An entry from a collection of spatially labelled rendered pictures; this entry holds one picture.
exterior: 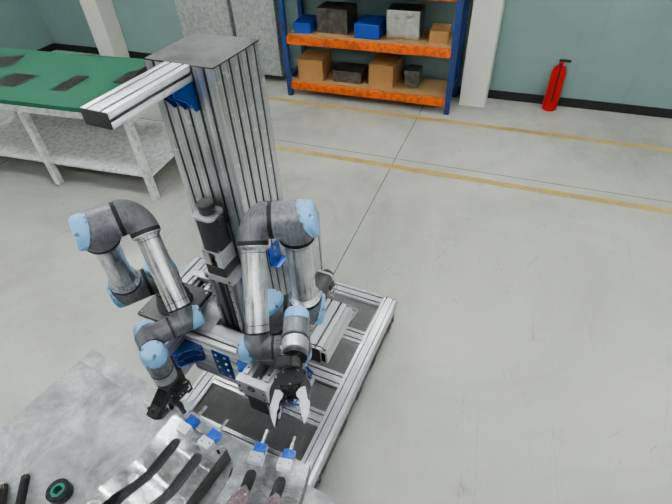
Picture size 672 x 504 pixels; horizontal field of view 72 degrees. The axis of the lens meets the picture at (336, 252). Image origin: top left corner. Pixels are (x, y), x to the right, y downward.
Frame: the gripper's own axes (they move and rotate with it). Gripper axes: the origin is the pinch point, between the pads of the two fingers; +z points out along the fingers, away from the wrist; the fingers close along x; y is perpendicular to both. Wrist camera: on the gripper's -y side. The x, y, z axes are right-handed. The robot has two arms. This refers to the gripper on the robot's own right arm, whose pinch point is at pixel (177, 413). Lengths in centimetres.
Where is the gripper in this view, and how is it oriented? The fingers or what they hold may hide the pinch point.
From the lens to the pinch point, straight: 180.7
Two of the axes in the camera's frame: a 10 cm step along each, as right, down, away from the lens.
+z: 0.4, 7.4, 6.7
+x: -8.6, -3.2, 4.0
